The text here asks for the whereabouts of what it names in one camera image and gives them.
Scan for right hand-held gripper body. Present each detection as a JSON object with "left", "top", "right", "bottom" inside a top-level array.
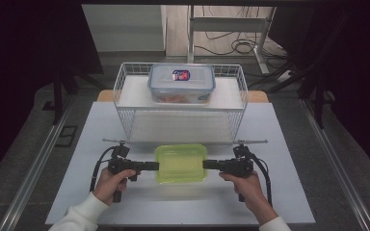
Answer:
[{"left": 219, "top": 138, "right": 269, "bottom": 204}]

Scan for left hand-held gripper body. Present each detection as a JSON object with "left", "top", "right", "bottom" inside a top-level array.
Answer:
[{"left": 101, "top": 138, "right": 140, "bottom": 204}]

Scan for green plastic container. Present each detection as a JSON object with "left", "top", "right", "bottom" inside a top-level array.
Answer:
[{"left": 153, "top": 142, "right": 208, "bottom": 185}]

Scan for white wire rack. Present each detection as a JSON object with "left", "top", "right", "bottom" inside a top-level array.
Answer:
[{"left": 113, "top": 62, "right": 250, "bottom": 146}]

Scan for clear container with blue lid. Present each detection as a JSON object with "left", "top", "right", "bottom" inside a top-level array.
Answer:
[{"left": 146, "top": 63, "right": 217, "bottom": 106}]

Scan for person's right hand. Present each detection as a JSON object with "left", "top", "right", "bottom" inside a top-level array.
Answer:
[{"left": 218, "top": 170, "right": 274, "bottom": 214}]

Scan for person's left hand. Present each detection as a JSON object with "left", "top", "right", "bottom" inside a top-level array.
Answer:
[{"left": 92, "top": 167, "right": 140, "bottom": 207}]

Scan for wooden table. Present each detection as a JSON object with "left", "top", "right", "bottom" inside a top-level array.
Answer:
[{"left": 96, "top": 89, "right": 270, "bottom": 104}]

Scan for black metal stand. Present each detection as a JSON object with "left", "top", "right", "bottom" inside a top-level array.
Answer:
[
  {"left": 42, "top": 67, "right": 108, "bottom": 127},
  {"left": 247, "top": 9, "right": 336, "bottom": 130}
]

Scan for white power strip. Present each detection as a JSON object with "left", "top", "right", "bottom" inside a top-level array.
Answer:
[{"left": 276, "top": 69, "right": 295, "bottom": 84}]

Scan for grey cabinet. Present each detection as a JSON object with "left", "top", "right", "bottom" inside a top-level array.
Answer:
[{"left": 81, "top": 3, "right": 169, "bottom": 54}]

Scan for dark curtain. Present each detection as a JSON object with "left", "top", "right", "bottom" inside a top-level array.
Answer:
[
  {"left": 268, "top": 0, "right": 370, "bottom": 186},
  {"left": 0, "top": 0, "right": 104, "bottom": 189}
]

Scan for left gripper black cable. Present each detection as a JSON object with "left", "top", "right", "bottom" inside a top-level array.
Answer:
[{"left": 89, "top": 145, "right": 118, "bottom": 193}]

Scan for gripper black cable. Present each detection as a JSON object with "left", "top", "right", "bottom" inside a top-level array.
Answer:
[
  {"left": 89, "top": 145, "right": 118, "bottom": 193},
  {"left": 243, "top": 151, "right": 274, "bottom": 207}
]

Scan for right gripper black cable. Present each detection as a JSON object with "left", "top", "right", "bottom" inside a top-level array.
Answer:
[{"left": 243, "top": 151, "right": 274, "bottom": 207}]

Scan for aluminium floor rail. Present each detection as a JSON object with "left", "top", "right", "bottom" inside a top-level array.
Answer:
[
  {"left": 299, "top": 97, "right": 370, "bottom": 231},
  {"left": 0, "top": 95, "right": 75, "bottom": 231}
]

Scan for black cables on floor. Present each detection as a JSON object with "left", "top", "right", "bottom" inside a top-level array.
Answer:
[{"left": 194, "top": 5, "right": 287, "bottom": 62}]

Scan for white metal desk frame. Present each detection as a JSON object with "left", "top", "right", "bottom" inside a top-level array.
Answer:
[{"left": 187, "top": 4, "right": 278, "bottom": 76}]

